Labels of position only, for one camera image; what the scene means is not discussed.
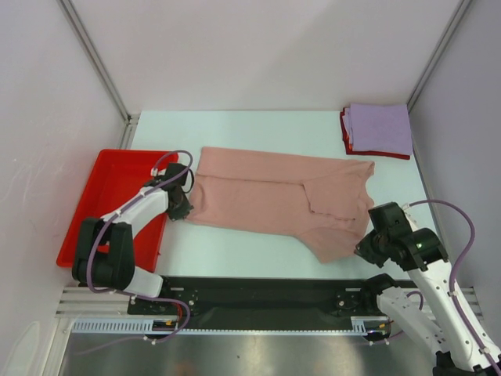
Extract pink t shirt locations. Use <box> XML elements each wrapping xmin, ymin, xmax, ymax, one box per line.
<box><xmin>188</xmin><ymin>146</ymin><xmax>375</xmax><ymax>263</ymax></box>

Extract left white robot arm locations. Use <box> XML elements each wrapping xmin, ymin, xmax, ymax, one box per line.
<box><xmin>71</xmin><ymin>186</ymin><xmax>193</xmax><ymax>313</ymax></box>

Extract red plastic bin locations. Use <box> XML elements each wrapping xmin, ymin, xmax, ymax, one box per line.
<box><xmin>56</xmin><ymin>149</ymin><xmax>167</xmax><ymax>272</ymax></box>

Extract aluminium frame rail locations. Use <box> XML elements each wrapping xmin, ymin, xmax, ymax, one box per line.
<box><xmin>56</xmin><ymin>287</ymin><xmax>128</xmax><ymax>318</ymax></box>

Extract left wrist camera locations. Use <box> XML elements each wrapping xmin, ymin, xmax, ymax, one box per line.
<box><xmin>149</xmin><ymin>163</ymin><xmax>194</xmax><ymax>193</ymax></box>

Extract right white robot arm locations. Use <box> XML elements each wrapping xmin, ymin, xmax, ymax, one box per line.
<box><xmin>355</xmin><ymin>225</ymin><xmax>500</xmax><ymax>375</ymax></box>

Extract folded lilac t shirt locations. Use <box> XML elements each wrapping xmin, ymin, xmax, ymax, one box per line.
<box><xmin>348</xmin><ymin>103</ymin><xmax>413</xmax><ymax>157</ymax></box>

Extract folded red t shirt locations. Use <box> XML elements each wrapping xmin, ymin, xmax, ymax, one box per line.
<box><xmin>340</xmin><ymin>112</ymin><xmax>411</xmax><ymax>161</ymax></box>

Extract white cable duct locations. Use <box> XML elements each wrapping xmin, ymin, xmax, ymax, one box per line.
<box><xmin>70</xmin><ymin>317</ymin><xmax>390</xmax><ymax>336</ymax></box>

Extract purple cable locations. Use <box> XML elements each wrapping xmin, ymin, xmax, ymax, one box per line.
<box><xmin>74</xmin><ymin>149</ymin><xmax>193</xmax><ymax>356</ymax></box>
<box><xmin>369</xmin><ymin>199</ymin><xmax>501</xmax><ymax>365</ymax></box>

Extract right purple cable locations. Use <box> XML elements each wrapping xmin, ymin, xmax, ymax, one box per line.
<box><xmin>369</xmin><ymin>199</ymin><xmax>501</xmax><ymax>365</ymax></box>

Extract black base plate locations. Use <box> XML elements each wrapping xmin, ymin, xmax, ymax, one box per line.
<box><xmin>127</xmin><ymin>277</ymin><xmax>388</xmax><ymax>330</ymax></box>

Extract folded orange t shirt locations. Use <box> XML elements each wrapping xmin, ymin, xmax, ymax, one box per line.
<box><xmin>341</xmin><ymin>107</ymin><xmax>353</xmax><ymax>154</ymax></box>

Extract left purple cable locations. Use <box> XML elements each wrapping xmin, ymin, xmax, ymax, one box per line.
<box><xmin>74</xmin><ymin>149</ymin><xmax>193</xmax><ymax>356</ymax></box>

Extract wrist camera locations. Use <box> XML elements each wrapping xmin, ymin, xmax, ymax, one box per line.
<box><xmin>149</xmin><ymin>163</ymin><xmax>194</xmax><ymax>193</ymax></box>
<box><xmin>369</xmin><ymin>202</ymin><xmax>413</xmax><ymax>237</ymax></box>

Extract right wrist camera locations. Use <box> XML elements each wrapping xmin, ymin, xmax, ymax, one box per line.
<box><xmin>369</xmin><ymin>202</ymin><xmax>413</xmax><ymax>237</ymax></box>

